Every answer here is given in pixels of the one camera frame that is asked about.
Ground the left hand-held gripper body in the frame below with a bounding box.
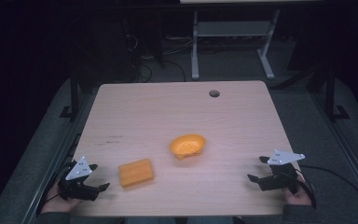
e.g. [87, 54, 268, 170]
[57, 156, 101, 202]

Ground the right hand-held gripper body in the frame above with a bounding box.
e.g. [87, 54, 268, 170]
[256, 149, 306, 194]

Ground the orange rectangular sponge block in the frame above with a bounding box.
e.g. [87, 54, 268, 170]
[117, 158, 155, 189]

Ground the orange plastic bowl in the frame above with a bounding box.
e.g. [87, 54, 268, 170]
[169, 133, 207, 161]

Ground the person's right hand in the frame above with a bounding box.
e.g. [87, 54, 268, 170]
[281, 175, 313, 207]

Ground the person's left hand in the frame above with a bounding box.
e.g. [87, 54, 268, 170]
[41, 181, 82, 215]

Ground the black metal stand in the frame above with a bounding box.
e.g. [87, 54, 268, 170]
[59, 69, 81, 122]
[323, 66, 351, 121]

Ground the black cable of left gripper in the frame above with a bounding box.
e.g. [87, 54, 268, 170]
[35, 160, 77, 217]

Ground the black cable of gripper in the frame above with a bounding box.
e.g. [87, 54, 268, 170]
[293, 165, 358, 210]
[35, 160, 77, 217]

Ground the aluminium frame rail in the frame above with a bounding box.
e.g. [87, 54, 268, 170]
[309, 90, 358, 204]
[20, 92, 97, 224]

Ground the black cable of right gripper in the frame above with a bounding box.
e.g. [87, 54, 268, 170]
[293, 165, 358, 210]

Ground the bundle of floor cables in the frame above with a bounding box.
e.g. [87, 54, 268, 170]
[122, 32, 197, 83]

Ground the white metal desk frame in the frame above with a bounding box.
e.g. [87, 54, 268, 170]
[190, 8, 282, 81]

